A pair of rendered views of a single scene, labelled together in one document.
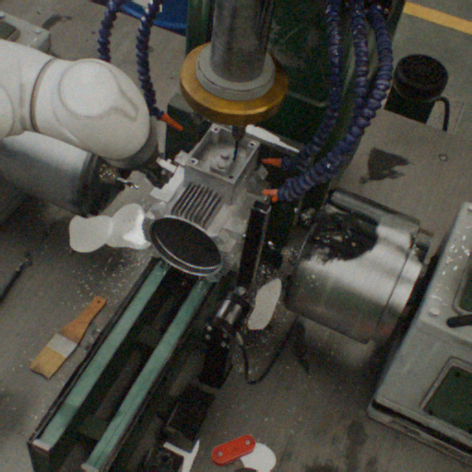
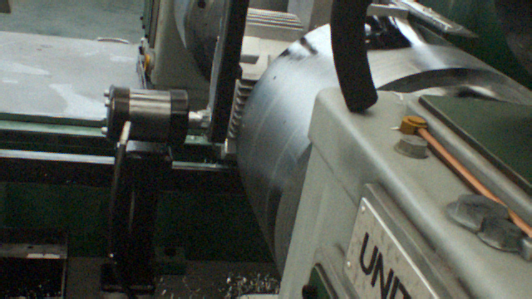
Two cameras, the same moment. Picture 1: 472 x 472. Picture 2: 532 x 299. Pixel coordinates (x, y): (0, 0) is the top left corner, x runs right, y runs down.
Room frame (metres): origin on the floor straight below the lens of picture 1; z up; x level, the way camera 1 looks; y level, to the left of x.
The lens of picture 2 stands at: (0.48, -0.64, 1.28)
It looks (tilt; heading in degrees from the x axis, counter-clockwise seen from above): 22 degrees down; 57
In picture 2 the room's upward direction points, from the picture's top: 11 degrees clockwise
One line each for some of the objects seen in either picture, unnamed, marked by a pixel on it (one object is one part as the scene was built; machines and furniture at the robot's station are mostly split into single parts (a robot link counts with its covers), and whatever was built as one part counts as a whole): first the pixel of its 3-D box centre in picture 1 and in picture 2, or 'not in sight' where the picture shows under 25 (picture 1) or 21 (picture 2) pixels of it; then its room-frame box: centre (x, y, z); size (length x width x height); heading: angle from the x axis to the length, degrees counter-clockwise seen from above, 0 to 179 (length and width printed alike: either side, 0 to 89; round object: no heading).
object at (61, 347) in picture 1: (71, 334); not in sight; (0.77, 0.29, 0.80); 0.21 x 0.05 x 0.01; 158
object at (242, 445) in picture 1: (233, 450); not in sight; (0.60, -0.07, 0.81); 0.09 x 0.03 x 0.02; 124
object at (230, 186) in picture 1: (221, 165); (342, 22); (1.02, 0.05, 1.11); 0.12 x 0.11 x 0.07; 164
